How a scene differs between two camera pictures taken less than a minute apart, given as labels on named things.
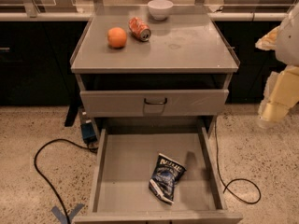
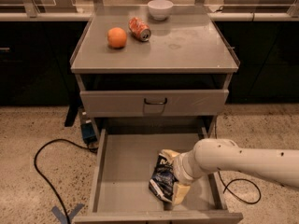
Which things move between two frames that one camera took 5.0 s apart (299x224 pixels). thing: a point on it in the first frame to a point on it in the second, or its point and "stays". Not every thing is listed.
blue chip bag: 163,178 stays
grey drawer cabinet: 177,80 stays
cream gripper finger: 269,40 to 179,192
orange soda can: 139,29 stays
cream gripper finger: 267,94 to 169,155
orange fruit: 117,37 stays
